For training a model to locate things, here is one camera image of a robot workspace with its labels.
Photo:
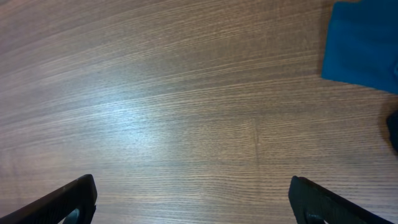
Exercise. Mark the bright blue t-shirt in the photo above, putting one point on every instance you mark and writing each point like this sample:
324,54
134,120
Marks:
361,44

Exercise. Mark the black ribbed garment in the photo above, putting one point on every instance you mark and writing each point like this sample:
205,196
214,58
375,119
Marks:
392,125

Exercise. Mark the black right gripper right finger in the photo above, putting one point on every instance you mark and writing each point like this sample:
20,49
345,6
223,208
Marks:
312,203

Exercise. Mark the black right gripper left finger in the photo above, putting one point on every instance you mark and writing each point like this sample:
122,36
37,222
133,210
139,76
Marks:
72,203

